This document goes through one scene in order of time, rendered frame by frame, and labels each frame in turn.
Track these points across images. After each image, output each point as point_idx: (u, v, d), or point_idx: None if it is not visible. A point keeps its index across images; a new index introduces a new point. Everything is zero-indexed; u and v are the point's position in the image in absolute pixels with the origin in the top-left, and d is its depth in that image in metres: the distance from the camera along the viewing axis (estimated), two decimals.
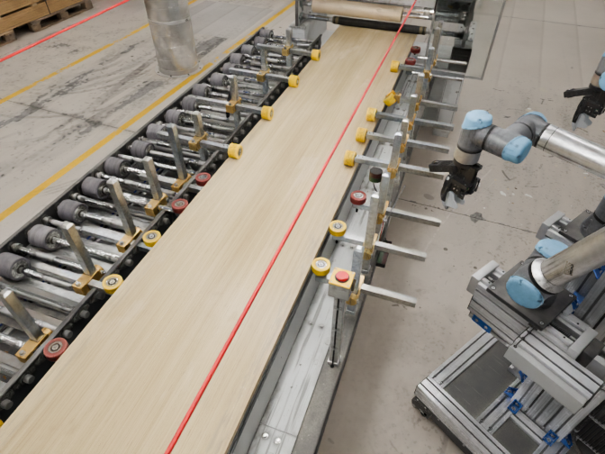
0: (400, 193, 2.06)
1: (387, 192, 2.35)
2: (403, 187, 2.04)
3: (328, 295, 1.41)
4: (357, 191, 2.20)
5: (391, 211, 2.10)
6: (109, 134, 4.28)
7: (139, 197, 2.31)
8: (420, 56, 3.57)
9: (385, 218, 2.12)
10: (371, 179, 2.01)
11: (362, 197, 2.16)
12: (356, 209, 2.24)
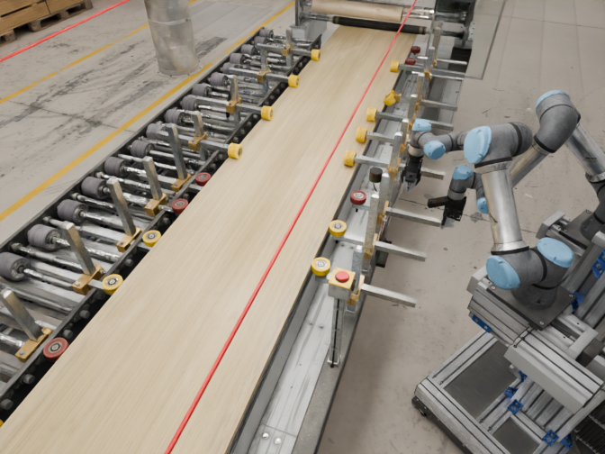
0: (400, 193, 2.06)
1: (387, 192, 2.35)
2: (403, 187, 2.04)
3: (328, 295, 1.41)
4: (357, 191, 2.20)
5: (391, 211, 2.10)
6: (109, 134, 4.28)
7: (139, 197, 2.31)
8: (420, 56, 3.57)
9: (385, 218, 2.12)
10: (371, 179, 2.01)
11: (362, 197, 2.16)
12: (356, 209, 2.24)
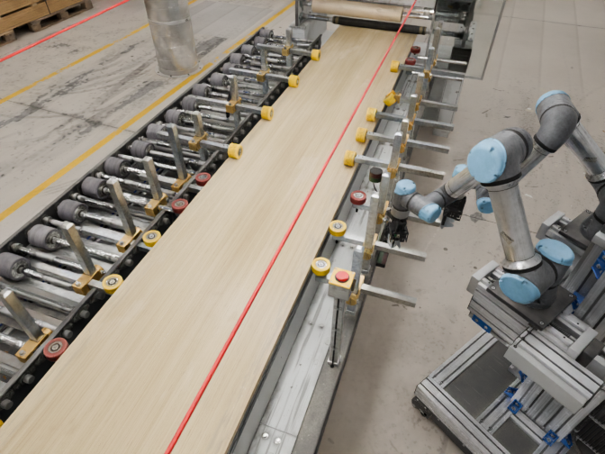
0: None
1: (387, 192, 2.35)
2: None
3: (328, 295, 1.41)
4: (357, 191, 2.20)
5: (387, 223, 2.08)
6: (109, 134, 4.28)
7: (139, 197, 2.31)
8: (420, 56, 3.57)
9: (384, 222, 2.12)
10: (371, 179, 2.01)
11: (362, 197, 2.16)
12: (356, 209, 2.24)
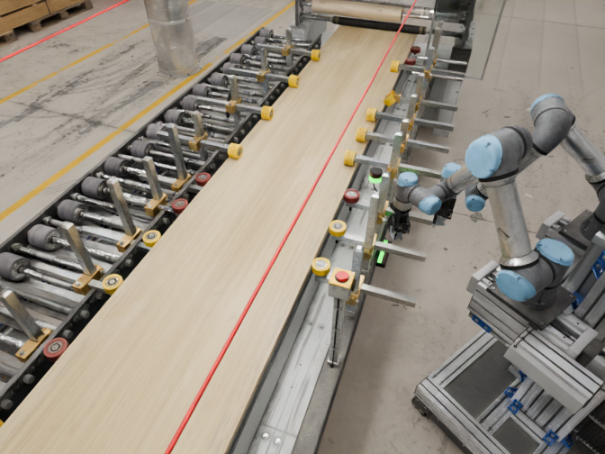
0: None
1: (387, 192, 2.35)
2: None
3: (328, 295, 1.41)
4: (351, 189, 2.21)
5: (387, 223, 2.08)
6: (109, 134, 4.28)
7: (139, 197, 2.31)
8: (420, 56, 3.57)
9: (384, 222, 2.12)
10: (371, 179, 2.01)
11: (356, 195, 2.17)
12: (350, 207, 2.24)
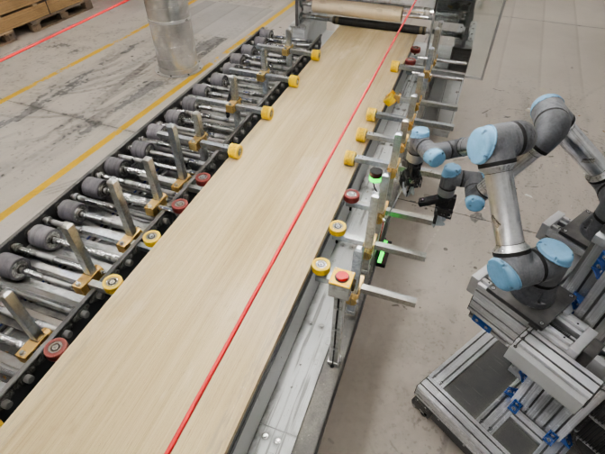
0: (399, 192, 2.06)
1: (387, 192, 2.35)
2: None
3: (328, 295, 1.41)
4: (351, 189, 2.21)
5: (390, 211, 2.10)
6: (109, 134, 4.28)
7: (139, 197, 2.31)
8: (420, 56, 3.57)
9: (385, 218, 2.12)
10: (371, 179, 2.01)
11: (356, 195, 2.17)
12: (350, 207, 2.24)
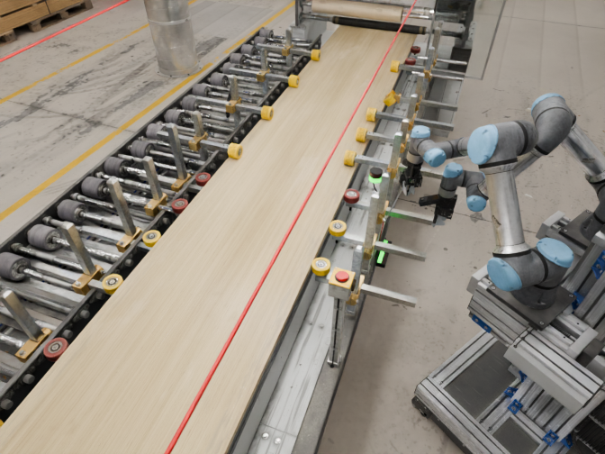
0: (399, 192, 2.07)
1: (387, 192, 2.35)
2: None
3: (328, 295, 1.41)
4: (351, 189, 2.21)
5: (390, 211, 2.10)
6: (109, 134, 4.28)
7: (139, 197, 2.31)
8: (420, 56, 3.57)
9: (385, 218, 2.12)
10: (371, 179, 2.01)
11: (356, 195, 2.17)
12: (350, 207, 2.24)
